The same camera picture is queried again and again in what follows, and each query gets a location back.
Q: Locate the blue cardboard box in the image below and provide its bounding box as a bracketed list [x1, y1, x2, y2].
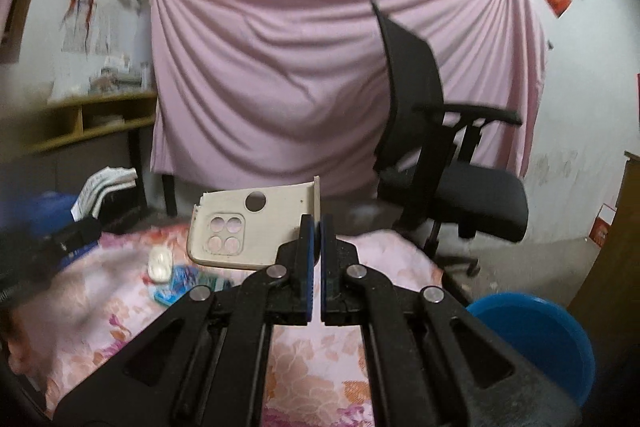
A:
[1, 192, 77, 237]

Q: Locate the teal colourful snack packet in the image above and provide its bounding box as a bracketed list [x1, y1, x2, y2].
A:
[148, 265, 233, 307]

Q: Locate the beige phone case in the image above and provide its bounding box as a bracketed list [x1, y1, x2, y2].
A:
[186, 176, 320, 270]

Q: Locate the floral pink tablecloth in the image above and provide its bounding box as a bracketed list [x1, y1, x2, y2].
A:
[6, 225, 446, 427]

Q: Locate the blue plastic bucket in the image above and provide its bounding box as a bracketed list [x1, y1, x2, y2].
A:
[468, 293, 596, 407]

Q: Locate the wooden shelf unit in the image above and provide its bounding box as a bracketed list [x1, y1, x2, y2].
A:
[27, 91, 157, 153]

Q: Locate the wooden cabinet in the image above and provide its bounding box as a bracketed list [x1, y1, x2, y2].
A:
[568, 152, 640, 375]

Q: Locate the black office chair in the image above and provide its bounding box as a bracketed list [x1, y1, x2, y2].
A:
[373, 9, 528, 277]

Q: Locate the stack of books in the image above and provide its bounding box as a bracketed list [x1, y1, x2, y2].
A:
[89, 55, 152, 93]

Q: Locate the pink hanging bedsheet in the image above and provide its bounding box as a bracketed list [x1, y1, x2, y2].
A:
[150, 0, 547, 195]

